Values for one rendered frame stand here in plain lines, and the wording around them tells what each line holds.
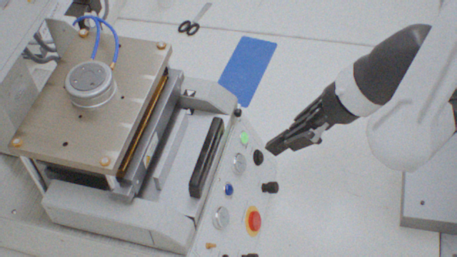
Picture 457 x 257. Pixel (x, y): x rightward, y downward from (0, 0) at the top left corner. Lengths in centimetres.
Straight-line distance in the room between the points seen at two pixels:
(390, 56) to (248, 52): 68
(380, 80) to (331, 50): 63
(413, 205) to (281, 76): 47
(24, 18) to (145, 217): 38
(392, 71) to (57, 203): 57
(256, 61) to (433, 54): 77
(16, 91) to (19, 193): 19
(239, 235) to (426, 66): 51
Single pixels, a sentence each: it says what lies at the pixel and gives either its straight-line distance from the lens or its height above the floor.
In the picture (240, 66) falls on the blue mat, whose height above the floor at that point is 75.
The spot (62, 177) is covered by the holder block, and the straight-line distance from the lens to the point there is 104.
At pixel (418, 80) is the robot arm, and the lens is 79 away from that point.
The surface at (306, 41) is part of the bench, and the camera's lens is 153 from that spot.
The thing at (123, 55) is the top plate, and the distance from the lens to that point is 102.
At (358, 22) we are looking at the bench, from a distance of 160.
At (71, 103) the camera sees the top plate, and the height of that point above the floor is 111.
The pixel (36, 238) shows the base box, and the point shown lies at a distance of 115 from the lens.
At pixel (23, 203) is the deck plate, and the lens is 111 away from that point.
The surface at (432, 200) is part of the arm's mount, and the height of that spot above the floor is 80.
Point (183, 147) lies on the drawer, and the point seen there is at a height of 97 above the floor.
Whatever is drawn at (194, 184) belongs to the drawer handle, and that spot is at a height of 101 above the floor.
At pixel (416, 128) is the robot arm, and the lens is 80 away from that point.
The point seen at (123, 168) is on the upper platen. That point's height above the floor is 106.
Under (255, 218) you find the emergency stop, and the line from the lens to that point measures 115.
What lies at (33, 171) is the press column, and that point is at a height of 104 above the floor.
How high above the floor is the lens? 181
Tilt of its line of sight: 52 degrees down
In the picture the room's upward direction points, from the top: 6 degrees counter-clockwise
